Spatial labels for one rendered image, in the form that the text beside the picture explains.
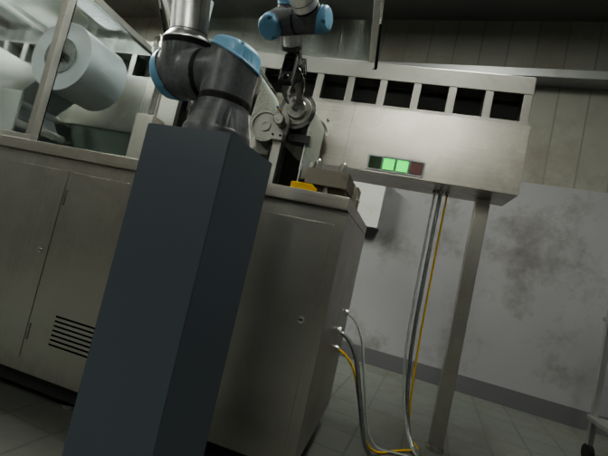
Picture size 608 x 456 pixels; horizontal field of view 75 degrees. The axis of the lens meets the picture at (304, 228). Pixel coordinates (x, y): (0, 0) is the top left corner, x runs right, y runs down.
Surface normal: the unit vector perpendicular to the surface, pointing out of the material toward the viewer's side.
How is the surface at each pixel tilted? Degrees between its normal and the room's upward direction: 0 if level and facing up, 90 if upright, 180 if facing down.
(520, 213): 90
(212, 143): 90
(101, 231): 90
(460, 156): 90
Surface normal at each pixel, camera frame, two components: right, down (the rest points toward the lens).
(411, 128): -0.23, -0.12
